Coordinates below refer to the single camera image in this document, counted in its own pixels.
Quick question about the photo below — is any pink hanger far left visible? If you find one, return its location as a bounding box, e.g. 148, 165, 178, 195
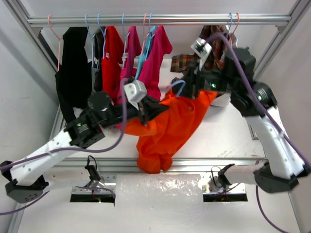
47, 14, 64, 72

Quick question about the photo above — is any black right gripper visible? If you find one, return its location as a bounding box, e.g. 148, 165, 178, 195
169, 61, 238, 102

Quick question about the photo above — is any orange t shirt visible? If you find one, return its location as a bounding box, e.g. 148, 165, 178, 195
125, 91, 217, 174

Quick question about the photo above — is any magenta hanging shirt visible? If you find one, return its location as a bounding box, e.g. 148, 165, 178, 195
138, 26, 173, 100
116, 25, 143, 131

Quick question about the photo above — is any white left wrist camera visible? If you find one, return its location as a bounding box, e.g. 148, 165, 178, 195
124, 79, 147, 110

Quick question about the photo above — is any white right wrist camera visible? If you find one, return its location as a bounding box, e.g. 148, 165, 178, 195
190, 37, 212, 70

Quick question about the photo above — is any magenta hanging shirt right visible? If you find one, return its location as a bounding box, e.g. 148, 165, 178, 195
138, 26, 173, 100

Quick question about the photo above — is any aluminium frame front rail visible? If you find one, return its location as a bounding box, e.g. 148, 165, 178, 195
54, 157, 265, 174

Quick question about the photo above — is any magenta hanging shirt left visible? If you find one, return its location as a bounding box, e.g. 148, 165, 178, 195
116, 25, 143, 131

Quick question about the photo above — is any grey hanging garment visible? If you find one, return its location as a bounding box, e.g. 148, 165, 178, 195
87, 27, 106, 94

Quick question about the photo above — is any plaid flannel shirt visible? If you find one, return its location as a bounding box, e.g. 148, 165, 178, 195
171, 25, 237, 75

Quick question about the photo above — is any teal hanging garment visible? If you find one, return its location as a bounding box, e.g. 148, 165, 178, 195
135, 26, 158, 79

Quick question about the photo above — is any red hanging t shirt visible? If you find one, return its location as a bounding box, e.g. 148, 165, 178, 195
101, 26, 124, 104

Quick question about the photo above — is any blue hanger right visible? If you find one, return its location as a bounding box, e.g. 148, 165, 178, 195
225, 13, 233, 39

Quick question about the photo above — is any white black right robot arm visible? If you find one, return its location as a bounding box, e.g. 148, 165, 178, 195
181, 48, 311, 194

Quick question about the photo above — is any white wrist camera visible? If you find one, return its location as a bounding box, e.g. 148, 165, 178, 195
190, 37, 212, 70
124, 79, 147, 110

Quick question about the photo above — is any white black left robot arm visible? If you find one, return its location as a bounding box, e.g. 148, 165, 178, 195
0, 92, 168, 203

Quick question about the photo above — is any white hanging garment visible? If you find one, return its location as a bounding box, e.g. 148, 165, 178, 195
210, 25, 240, 107

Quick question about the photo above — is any black hanging garment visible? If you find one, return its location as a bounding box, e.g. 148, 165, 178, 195
55, 27, 92, 123

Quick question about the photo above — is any aluminium hanging rail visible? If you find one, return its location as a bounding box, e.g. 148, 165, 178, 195
27, 13, 292, 28

